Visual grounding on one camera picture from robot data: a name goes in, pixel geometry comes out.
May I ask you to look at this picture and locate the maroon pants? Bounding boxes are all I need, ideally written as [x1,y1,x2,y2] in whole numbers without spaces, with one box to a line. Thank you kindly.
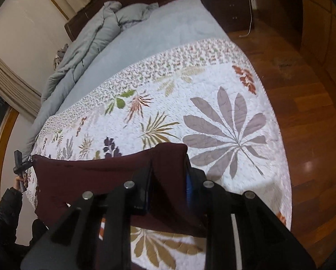
[33,143,206,237]

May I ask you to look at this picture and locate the left forearm black sleeve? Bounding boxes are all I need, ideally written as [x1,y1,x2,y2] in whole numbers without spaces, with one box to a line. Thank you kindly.
[0,187,22,248]

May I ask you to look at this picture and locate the left hand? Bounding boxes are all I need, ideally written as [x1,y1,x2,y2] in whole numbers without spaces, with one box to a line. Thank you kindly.
[12,174,28,193]

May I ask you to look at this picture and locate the beige curtain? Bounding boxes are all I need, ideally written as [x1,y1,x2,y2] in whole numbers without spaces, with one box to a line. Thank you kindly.
[0,58,40,122]

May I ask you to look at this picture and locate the white floral quilt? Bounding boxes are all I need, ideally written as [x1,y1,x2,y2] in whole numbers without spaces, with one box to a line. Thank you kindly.
[26,37,294,270]

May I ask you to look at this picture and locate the grey comforter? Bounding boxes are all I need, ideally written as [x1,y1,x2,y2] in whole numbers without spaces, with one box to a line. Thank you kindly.
[22,1,159,159]

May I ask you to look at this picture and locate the grey bed sheet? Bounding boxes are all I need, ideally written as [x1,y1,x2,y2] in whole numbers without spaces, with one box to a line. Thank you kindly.
[57,0,228,113]

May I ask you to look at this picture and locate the dark wooden nightstand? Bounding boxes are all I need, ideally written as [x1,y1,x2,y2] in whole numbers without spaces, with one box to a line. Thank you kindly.
[201,0,254,33]

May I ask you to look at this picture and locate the white cable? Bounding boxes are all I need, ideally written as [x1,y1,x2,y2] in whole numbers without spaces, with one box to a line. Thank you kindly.
[238,0,256,38]

